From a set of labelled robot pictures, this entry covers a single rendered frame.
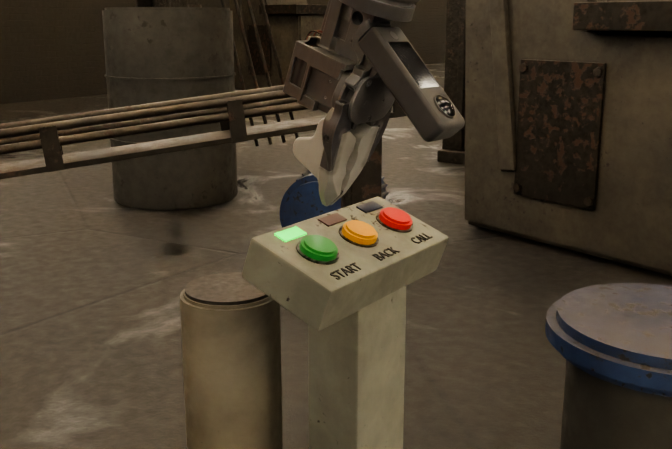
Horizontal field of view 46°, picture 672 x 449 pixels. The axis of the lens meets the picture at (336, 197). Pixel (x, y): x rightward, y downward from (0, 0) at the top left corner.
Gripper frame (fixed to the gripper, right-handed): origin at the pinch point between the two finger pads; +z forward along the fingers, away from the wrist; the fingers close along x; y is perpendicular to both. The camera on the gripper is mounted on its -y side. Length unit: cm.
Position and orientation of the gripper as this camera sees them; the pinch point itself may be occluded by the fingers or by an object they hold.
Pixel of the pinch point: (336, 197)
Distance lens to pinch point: 78.4
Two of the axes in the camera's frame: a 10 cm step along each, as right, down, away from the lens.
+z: -2.7, 8.7, 4.1
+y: -7.6, -4.6, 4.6
